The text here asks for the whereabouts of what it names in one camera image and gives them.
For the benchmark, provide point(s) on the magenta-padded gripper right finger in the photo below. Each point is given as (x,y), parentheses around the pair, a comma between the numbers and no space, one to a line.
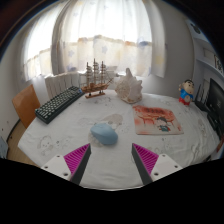
(146,159)

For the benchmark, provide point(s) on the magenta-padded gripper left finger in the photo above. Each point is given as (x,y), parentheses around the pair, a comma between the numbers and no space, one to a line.
(76,158)

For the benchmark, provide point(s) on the light blue computer mouse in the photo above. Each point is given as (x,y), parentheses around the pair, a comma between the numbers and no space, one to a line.
(104,133)

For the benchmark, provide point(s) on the red cartoon print mouse pad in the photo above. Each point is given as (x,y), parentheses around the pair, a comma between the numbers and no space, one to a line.
(156,123)

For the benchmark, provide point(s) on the white patterned tablecloth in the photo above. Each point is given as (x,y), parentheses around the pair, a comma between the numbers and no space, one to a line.
(100,140)

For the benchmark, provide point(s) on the black mechanical keyboard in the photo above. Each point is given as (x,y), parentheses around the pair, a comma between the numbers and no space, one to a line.
(59,103)

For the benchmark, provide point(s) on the wooden chair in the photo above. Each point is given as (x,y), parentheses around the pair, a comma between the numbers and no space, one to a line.
(25,105)

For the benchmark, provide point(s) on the large white conch shell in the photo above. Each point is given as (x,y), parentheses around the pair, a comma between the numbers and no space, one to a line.
(129,87)

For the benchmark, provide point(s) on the white radiator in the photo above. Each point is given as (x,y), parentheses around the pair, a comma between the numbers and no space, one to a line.
(62,83)

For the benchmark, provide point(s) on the cartoon boy figurine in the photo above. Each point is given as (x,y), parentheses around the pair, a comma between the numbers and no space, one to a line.
(187,91)

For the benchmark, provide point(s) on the black wifi router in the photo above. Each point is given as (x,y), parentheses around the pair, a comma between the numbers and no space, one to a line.
(201,100)

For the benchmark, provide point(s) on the wooden model sailing ship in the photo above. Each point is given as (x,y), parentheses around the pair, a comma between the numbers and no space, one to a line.
(95,78)

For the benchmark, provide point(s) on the black monitor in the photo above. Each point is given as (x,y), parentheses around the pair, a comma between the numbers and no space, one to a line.
(216,99)

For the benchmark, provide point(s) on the white sheer star curtain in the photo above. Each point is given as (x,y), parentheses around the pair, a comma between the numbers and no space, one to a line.
(100,36)

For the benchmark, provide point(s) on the white wall shelf unit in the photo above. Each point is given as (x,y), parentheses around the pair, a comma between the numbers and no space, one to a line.
(210,50)

